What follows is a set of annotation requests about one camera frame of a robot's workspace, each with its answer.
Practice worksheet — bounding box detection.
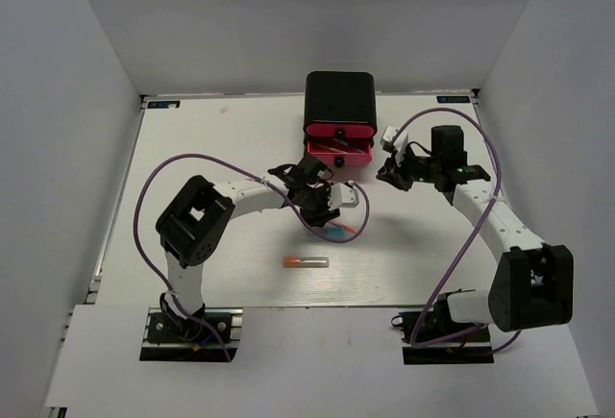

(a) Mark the white table board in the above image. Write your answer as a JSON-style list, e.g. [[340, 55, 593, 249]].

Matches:
[[97, 95, 497, 307]]

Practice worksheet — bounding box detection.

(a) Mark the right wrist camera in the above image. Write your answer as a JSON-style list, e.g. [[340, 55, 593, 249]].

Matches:
[[380, 125, 409, 154]]

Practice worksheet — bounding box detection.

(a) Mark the yellow gel pen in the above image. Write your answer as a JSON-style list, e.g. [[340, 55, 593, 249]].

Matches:
[[318, 141, 364, 155]]

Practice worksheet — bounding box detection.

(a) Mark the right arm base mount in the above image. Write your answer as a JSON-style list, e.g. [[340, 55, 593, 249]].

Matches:
[[390, 310, 494, 366]]

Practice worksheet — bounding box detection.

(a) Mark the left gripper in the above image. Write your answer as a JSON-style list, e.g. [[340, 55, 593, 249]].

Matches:
[[299, 183, 340, 229]]

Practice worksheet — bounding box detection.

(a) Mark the orange capped lead case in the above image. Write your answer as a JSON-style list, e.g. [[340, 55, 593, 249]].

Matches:
[[283, 256, 330, 268]]

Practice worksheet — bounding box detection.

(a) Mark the black drawer cabinet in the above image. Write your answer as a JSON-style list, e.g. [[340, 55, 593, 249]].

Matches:
[[303, 71, 378, 145]]

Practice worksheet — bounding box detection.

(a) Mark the pink drawer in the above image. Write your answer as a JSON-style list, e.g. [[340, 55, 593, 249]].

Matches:
[[306, 138, 372, 168], [304, 122, 376, 139]]

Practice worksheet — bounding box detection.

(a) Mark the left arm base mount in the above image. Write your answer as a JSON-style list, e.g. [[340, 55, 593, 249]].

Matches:
[[139, 308, 243, 363]]

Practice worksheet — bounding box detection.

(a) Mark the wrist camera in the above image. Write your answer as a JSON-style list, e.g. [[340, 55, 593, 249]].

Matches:
[[328, 183, 359, 210], [380, 125, 409, 154]]

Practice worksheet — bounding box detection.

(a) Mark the blue capped lead case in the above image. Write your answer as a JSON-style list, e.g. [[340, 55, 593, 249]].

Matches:
[[319, 226, 348, 241]]

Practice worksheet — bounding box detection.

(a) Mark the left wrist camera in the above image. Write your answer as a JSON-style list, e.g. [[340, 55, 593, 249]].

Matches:
[[328, 183, 359, 210]]

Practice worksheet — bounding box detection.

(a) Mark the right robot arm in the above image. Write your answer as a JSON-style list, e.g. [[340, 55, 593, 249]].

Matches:
[[377, 125, 574, 340]]

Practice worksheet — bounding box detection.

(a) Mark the red gel pen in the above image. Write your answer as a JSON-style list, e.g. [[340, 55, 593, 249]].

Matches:
[[331, 221, 358, 234]]

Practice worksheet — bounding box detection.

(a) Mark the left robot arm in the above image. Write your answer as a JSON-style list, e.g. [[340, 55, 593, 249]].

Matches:
[[156, 155, 357, 340]]

